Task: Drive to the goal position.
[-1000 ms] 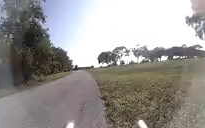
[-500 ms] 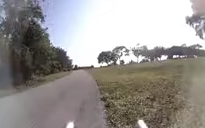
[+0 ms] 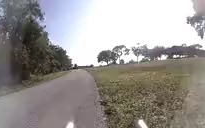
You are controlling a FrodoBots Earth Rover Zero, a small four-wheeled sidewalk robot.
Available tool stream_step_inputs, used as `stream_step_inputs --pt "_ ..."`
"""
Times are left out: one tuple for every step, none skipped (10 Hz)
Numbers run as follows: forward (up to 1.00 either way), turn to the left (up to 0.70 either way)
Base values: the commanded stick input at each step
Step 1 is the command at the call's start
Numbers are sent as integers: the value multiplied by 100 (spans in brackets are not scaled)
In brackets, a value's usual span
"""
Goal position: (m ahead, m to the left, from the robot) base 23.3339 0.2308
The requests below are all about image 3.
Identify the row of dense trees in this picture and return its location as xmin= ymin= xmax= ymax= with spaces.
xmin=0 ymin=0 xmax=74 ymax=88

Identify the overhanging tree branch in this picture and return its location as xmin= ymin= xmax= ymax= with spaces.
xmin=186 ymin=0 xmax=205 ymax=40

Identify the robot's own part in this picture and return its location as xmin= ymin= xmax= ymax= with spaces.
xmin=65 ymin=121 xmax=75 ymax=128
xmin=137 ymin=119 xmax=149 ymax=128

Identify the row of distant trees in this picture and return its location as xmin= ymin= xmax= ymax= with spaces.
xmin=96 ymin=43 xmax=205 ymax=66

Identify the grass strip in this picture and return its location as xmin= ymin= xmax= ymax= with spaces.
xmin=0 ymin=69 xmax=72 ymax=101

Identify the grey asphalt path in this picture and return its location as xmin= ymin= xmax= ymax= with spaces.
xmin=0 ymin=68 xmax=108 ymax=128

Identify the dry grass field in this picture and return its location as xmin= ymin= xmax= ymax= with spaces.
xmin=86 ymin=57 xmax=205 ymax=128

